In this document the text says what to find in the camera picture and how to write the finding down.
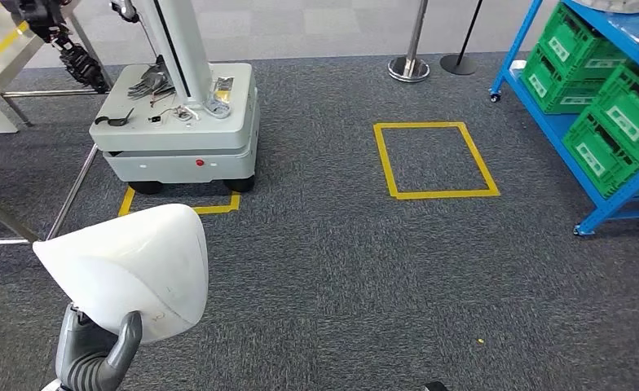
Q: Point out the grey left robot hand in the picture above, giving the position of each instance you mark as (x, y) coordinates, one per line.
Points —
(87, 356)

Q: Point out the white plastic shell part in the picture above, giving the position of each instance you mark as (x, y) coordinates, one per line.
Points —
(130, 270)

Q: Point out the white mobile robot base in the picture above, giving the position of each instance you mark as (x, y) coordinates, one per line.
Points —
(179, 135)

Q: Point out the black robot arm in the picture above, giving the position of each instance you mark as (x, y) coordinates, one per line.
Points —
(76, 54)

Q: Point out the blue metal shelf rack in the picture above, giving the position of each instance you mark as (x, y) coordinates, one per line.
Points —
(557, 124)

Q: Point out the yellow floor tape square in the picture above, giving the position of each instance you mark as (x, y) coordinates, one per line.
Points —
(217, 206)

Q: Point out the black curved tool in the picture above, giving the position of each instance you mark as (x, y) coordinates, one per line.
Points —
(111, 120)

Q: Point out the grey metal finger parts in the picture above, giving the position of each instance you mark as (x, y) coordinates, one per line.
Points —
(149, 83)

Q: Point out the silver foil packet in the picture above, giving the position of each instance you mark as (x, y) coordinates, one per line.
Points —
(221, 94)

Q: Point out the grey metal casting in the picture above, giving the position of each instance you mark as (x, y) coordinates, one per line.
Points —
(616, 5)

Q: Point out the chrome stanchion post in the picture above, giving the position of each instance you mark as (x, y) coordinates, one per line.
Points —
(408, 67)

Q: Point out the thin black stanchion post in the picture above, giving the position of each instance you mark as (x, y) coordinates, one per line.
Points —
(460, 65)

